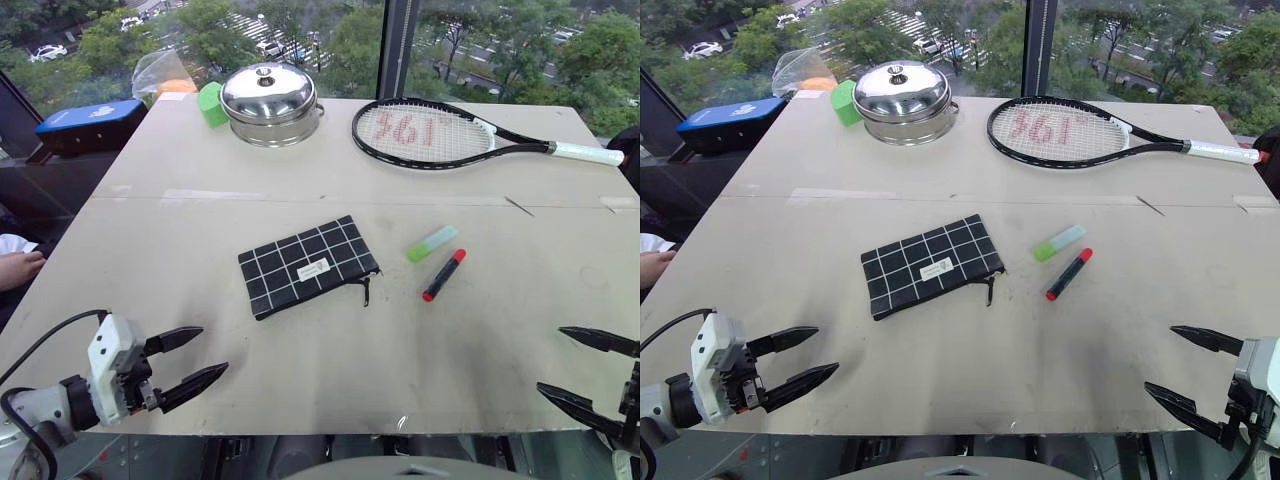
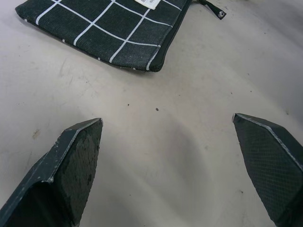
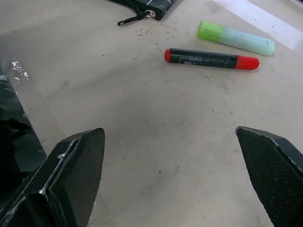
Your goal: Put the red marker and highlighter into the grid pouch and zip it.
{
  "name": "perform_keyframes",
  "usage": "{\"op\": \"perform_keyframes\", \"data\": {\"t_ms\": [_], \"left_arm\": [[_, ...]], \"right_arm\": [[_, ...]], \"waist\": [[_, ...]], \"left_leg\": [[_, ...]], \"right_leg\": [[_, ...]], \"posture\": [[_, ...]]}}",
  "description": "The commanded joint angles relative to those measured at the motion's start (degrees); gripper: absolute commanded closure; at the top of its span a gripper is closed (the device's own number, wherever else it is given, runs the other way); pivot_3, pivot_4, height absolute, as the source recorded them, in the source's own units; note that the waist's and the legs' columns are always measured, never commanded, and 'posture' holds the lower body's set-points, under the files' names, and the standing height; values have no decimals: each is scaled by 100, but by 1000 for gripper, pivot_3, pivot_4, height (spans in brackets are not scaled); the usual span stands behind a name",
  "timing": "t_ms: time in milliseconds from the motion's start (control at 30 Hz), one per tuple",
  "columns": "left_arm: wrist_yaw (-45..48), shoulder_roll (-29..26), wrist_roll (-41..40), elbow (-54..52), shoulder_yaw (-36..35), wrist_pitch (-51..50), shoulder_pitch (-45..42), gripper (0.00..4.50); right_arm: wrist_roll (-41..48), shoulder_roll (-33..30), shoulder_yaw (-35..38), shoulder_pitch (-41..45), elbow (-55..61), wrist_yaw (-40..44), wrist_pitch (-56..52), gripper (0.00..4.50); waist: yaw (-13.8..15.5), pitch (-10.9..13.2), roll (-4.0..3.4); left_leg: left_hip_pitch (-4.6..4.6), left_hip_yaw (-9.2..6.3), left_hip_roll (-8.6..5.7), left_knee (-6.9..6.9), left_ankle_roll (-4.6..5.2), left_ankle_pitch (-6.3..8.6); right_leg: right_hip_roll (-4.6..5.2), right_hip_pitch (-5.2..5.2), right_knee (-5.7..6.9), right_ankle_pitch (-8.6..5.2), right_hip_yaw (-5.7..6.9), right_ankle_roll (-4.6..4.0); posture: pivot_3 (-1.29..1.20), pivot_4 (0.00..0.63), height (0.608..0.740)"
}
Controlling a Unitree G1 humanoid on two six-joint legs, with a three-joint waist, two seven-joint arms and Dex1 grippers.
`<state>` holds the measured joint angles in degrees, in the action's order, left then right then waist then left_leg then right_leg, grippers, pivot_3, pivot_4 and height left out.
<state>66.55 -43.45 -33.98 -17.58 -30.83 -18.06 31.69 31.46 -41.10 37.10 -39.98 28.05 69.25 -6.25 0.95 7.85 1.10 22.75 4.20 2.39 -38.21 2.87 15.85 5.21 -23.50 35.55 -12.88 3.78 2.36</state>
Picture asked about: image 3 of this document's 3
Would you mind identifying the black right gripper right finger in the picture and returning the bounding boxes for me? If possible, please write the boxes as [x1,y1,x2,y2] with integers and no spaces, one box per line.
[235,126,303,227]

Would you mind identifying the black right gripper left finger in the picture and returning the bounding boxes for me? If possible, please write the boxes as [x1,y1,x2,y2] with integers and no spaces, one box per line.
[0,128,106,227]

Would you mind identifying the green highlighter pen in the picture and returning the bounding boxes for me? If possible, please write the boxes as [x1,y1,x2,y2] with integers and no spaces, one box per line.
[196,20,276,57]

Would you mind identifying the white tape strip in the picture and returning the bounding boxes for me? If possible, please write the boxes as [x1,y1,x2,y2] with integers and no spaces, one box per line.
[213,0,303,51]

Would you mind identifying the clear tape on table edge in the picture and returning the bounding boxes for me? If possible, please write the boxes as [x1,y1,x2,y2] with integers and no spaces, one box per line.
[4,58,33,95]

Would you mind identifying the black marker with red caps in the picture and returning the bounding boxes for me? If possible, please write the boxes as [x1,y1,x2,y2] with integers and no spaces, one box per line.
[164,48,260,71]

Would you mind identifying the dark plaid pencil pouch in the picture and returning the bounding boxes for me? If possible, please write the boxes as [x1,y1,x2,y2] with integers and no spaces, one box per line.
[106,0,178,26]

